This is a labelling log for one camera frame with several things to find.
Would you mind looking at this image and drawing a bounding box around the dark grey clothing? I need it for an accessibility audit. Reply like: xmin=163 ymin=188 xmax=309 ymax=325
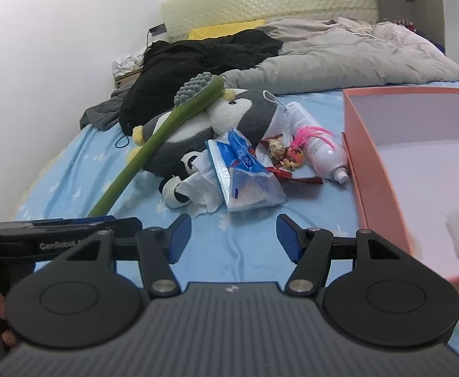
xmin=80 ymin=85 xmax=136 ymax=133

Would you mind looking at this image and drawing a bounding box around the white plastic bottle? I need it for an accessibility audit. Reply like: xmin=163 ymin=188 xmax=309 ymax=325
xmin=285 ymin=102 xmax=350 ymax=185

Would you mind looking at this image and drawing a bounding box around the small panda plush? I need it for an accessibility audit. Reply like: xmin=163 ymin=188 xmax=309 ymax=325
xmin=159 ymin=151 xmax=203 ymax=207

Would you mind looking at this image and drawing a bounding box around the red snack wrapper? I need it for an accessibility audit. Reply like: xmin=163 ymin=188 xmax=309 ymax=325
xmin=266 ymin=165 xmax=324 ymax=185
xmin=260 ymin=135 xmax=293 ymax=166

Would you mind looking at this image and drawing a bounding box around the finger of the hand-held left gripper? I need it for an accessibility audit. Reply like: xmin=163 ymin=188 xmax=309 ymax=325
xmin=62 ymin=216 xmax=144 ymax=245

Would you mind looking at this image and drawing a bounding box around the grey penguin plush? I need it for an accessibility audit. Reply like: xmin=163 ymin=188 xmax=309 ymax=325
xmin=132 ymin=88 xmax=290 ymax=178

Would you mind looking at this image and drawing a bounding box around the blue tissue packet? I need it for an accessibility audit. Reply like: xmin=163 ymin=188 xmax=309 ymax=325
xmin=205 ymin=127 xmax=287 ymax=213

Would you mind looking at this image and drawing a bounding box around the light grey duvet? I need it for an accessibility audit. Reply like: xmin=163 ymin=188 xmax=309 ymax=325
xmin=219 ymin=17 xmax=459 ymax=96

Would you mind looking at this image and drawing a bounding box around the yellow pillow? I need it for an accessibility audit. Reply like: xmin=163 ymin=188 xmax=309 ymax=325
xmin=188 ymin=19 xmax=266 ymax=41

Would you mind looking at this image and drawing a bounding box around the white crumpled cloth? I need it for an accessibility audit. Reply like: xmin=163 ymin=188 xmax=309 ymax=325
xmin=112 ymin=49 xmax=146 ymax=76

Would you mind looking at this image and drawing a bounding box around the pink cardboard box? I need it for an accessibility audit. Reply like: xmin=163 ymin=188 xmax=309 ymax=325
xmin=343 ymin=86 xmax=459 ymax=308

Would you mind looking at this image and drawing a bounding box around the white face mask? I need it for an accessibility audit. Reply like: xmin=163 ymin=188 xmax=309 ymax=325
xmin=263 ymin=90 xmax=294 ymax=143

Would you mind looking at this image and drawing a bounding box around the green long-handled brush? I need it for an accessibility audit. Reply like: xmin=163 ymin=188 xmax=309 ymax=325
xmin=87 ymin=72 xmax=225 ymax=219

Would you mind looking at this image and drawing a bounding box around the black clothing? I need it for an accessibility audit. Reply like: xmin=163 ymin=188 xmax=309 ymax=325
xmin=118 ymin=29 xmax=285 ymax=135

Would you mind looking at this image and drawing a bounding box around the colourful small items row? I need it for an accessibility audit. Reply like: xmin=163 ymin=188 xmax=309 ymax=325
xmin=390 ymin=17 xmax=447 ymax=54

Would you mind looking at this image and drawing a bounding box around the brown cardboard box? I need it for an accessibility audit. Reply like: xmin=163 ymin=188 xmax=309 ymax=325
xmin=113 ymin=67 xmax=144 ymax=89

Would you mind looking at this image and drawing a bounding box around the white embossed paper towel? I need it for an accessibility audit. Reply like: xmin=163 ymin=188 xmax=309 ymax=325
xmin=182 ymin=156 xmax=224 ymax=217

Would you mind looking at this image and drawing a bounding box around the blue star bed sheet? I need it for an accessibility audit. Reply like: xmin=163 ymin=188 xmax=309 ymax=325
xmin=14 ymin=80 xmax=459 ymax=362

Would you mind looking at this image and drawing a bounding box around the pink feather bird toy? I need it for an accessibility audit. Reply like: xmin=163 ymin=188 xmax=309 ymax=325
xmin=279 ymin=125 xmax=337 ymax=172

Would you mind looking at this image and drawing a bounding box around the black wall charger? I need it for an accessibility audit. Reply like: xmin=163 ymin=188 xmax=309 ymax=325
xmin=146 ymin=24 xmax=168 ymax=50

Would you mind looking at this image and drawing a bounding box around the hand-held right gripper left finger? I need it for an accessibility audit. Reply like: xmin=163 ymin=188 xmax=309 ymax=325
xmin=54 ymin=214 xmax=193 ymax=298

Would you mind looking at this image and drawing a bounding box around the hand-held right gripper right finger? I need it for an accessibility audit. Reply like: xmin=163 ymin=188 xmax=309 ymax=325
xmin=277 ymin=214 xmax=408 ymax=296

